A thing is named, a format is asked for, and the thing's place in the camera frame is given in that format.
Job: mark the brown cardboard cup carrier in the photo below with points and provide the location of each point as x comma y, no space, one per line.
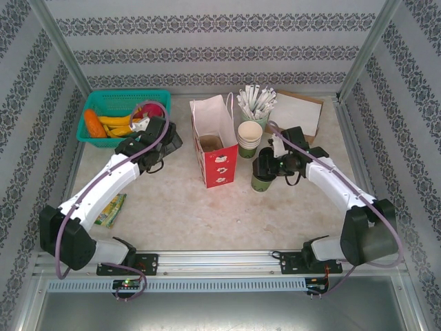
211,144

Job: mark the black plastic cup lid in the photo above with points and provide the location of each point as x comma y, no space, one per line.
267,178

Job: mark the olive green coffee cup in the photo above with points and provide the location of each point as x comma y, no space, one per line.
262,186

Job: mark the white and red paper bag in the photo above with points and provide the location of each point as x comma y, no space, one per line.
220,169

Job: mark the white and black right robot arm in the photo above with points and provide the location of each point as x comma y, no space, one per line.
334,182

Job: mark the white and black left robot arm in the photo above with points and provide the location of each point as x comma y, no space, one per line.
103,182

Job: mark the brown cardboard box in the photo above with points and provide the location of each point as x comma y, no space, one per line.
310,139

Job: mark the pink toy dragon fruit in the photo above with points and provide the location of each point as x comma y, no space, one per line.
153,110

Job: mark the white napkin stack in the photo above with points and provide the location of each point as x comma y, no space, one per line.
296,113

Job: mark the mint green paper cup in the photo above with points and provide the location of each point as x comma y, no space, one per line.
263,120

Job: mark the yellow toy banana bunch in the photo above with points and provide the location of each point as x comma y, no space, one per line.
115,120

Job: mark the teal plastic basket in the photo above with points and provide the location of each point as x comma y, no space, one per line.
120,93

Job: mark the orange toy fruit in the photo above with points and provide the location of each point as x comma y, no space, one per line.
93,123

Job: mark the white paper sachet bundle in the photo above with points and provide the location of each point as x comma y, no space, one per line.
256,100

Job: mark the yellow green candy packet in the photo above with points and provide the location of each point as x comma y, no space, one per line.
112,210

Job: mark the small circuit board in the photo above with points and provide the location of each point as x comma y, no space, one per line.
127,283
317,288

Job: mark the aluminium side rail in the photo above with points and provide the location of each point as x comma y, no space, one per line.
348,131
73,165

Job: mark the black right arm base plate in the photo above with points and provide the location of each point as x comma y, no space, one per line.
287,263

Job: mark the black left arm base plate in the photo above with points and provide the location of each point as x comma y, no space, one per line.
148,263

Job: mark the aluminium mounting rail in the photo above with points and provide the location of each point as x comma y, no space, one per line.
220,262

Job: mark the aluminium frame post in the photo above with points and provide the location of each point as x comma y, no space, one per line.
58,48
370,48

